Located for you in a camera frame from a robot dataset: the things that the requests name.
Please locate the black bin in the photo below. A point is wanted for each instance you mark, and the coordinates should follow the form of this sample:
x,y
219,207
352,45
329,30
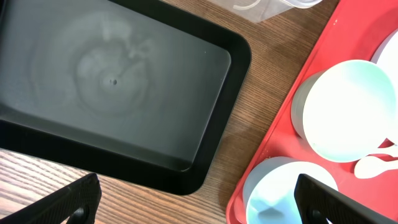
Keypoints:
x,y
135,90

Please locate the green bowl with rice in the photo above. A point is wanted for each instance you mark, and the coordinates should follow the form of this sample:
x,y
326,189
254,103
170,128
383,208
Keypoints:
x,y
346,112

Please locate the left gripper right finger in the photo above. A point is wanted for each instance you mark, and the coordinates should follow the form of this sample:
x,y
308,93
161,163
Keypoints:
x,y
318,203

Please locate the red plastic tray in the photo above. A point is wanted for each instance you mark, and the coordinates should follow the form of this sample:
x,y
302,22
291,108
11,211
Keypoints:
x,y
355,31

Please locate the white plastic spoon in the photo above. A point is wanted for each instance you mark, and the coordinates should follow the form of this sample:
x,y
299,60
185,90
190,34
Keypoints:
x,y
371,166

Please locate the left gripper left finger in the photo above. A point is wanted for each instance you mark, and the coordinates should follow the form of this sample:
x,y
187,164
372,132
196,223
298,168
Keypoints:
x,y
76,202

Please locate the light blue bowl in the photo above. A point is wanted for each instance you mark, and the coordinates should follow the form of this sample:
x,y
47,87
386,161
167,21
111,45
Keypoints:
x,y
268,192

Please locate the clear plastic bin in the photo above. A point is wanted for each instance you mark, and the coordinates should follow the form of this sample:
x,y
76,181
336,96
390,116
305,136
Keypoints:
x,y
260,10

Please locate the light blue plate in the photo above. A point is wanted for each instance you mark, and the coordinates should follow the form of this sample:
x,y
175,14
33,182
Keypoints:
x,y
388,62

